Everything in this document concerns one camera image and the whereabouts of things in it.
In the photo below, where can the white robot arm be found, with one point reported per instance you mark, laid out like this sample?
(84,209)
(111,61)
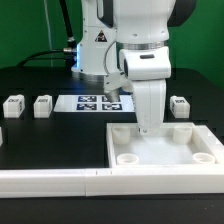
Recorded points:
(125,46)

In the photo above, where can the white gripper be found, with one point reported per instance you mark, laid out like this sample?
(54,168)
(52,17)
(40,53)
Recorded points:
(146,71)

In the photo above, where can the white block at left edge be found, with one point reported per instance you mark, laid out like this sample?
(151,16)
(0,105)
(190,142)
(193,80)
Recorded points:
(1,137)

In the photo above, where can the white sheet with tags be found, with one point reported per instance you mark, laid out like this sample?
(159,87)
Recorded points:
(92,103)

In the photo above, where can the white square table top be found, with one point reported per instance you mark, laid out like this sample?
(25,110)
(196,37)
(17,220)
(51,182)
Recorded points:
(170,144)

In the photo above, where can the white front obstacle bar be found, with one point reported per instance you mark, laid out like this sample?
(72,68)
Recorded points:
(105,182)

